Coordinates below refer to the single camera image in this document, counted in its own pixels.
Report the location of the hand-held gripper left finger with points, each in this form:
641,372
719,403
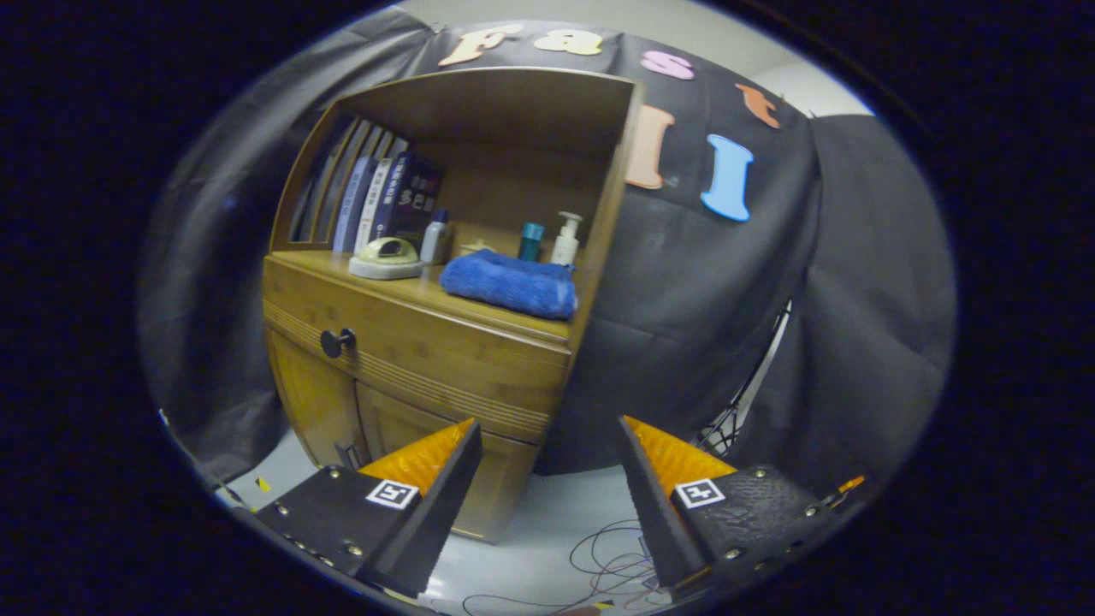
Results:
440,522

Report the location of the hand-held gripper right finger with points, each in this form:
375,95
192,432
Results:
660,522

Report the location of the wooden drawer with black knob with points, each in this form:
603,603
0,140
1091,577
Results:
428,351

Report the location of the wooden cabinet door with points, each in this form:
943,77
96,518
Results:
316,402
505,479

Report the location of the wooden countertop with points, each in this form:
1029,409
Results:
428,288

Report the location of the wooden cabinet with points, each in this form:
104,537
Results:
513,180

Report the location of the metal light stand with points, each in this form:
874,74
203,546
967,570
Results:
727,423

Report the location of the orange and black clamp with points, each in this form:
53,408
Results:
851,484

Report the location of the folded blue towel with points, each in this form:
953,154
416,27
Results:
513,287

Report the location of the beige lidded teacup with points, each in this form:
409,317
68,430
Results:
477,248

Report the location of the white bottle with blue cap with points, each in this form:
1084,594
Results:
435,239

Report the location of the white pump bottle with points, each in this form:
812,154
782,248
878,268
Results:
565,248

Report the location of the teal bottle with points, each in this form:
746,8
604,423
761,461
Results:
530,241

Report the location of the white spine book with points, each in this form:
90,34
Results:
375,205

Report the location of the dark blue book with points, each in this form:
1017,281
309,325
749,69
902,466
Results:
411,197

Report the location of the light blue book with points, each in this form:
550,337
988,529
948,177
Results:
351,205

